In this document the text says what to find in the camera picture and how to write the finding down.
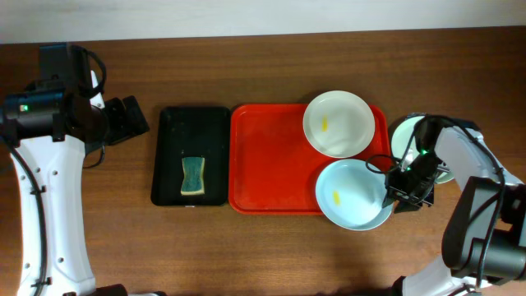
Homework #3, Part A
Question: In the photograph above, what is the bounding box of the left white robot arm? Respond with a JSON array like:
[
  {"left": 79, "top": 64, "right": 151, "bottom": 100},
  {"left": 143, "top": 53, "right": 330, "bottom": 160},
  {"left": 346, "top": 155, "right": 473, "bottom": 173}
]
[{"left": 1, "top": 89, "right": 149, "bottom": 295}]

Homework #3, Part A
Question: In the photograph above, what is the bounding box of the black rectangular tray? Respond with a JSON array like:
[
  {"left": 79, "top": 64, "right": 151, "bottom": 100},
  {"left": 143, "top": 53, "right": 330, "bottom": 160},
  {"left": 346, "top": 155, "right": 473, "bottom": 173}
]
[{"left": 150, "top": 106, "right": 231, "bottom": 206}]

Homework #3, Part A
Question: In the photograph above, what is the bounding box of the red plastic tray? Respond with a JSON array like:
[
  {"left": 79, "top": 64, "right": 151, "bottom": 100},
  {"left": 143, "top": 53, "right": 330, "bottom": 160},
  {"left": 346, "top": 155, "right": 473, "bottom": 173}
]
[{"left": 228, "top": 103, "right": 391, "bottom": 216}]

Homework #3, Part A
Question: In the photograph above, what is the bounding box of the light blue plate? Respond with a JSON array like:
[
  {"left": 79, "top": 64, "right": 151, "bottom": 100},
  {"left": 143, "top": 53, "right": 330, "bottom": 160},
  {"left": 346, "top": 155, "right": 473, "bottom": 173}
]
[{"left": 315, "top": 159, "right": 393, "bottom": 231}]

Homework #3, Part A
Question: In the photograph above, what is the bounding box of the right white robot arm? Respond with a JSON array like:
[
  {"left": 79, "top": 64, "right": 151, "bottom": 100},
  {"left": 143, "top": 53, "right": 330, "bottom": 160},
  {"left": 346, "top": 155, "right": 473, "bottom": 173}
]
[{"left": 383, "top": 115, "right": 525, "bottom": 295}]

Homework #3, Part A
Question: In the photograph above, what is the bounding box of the pale green plate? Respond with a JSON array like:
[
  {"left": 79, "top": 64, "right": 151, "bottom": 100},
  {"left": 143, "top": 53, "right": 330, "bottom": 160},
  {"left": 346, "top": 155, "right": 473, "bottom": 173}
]
[{"left": 390, "top": 115, "right": 454, "bottom": 184}]

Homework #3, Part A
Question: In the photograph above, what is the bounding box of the green yellow sponge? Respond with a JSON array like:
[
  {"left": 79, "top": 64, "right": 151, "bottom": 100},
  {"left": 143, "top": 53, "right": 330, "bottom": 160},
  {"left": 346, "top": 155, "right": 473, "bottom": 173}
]
[{"left": 180, "top": 157, "right": 205, "bottom": 196}]

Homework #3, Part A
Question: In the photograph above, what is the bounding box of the white plate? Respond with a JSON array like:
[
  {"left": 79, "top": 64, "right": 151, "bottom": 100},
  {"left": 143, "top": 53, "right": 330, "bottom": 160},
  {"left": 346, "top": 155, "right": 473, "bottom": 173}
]
[{"left": 302, "top": 90, "right": 376, "bottom": 159}]

